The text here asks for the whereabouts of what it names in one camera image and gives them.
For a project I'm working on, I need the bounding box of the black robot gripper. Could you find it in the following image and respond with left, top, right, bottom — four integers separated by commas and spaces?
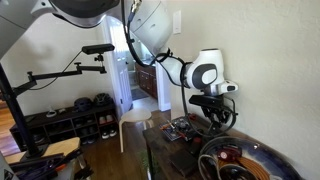
189, 95, 238, 131

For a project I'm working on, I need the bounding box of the black torch with red end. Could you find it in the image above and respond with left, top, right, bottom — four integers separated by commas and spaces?
189, 137, 202, 155

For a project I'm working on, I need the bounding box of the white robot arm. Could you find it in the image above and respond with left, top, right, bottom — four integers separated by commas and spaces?
0, 0, 238, 96

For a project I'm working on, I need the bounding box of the large blue ceramic plate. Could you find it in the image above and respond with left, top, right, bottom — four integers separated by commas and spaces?
198, 136, 302, 180

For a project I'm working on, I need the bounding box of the small tray with tools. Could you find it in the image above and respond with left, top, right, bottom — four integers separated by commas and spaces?
159, 117, 197, 141

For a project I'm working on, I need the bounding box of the red bike light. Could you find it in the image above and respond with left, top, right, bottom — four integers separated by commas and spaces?
217, 146, 242, 162

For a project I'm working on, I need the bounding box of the black wallet case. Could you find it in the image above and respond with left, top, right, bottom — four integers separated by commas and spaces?
169, 149, 197, 177

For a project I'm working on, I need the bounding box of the dark wooden side table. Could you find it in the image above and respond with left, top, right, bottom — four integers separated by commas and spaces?
143, 120, 205, 180

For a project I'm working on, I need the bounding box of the white round stool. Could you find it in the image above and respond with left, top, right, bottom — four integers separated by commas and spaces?
119, 108, 154, 152

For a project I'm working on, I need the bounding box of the wooden bathroom cabinet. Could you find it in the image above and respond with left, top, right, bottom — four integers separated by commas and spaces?
135, 63, 158, 99

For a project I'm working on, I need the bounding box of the white door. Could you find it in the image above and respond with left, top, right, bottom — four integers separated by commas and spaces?
106, 16, 132, 116

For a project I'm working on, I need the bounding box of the dark bicycle helmet right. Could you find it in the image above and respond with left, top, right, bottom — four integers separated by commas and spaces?
94, 93, 113, 106

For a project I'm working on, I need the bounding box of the dark bicycle helmet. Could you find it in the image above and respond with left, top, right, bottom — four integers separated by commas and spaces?
94, 93, 113, 106
74, 97, 92, 112

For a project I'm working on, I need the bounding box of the dark wooden shoe rack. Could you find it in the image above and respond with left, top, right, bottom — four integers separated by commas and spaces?
25, 104, 117, 145

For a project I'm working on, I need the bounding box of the dark bicycle helmet left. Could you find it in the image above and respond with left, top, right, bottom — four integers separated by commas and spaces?
74, 97, 92, 112

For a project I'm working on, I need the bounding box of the light wooden board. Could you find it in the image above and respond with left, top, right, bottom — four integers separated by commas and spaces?
4, 137, 80, 164

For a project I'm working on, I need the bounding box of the small dark bowl with cables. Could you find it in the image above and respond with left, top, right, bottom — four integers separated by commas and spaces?
219, 164, 249, 180

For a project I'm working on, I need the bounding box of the white wall switch plate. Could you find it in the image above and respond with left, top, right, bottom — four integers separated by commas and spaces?
173, 11, 181, 34

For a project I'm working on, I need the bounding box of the black camera on boom arm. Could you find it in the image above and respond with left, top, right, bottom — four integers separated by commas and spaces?
82, 44, 114, 55

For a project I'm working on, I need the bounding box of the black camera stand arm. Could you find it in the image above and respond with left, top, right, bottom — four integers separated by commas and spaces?
0, 53, 108, 159

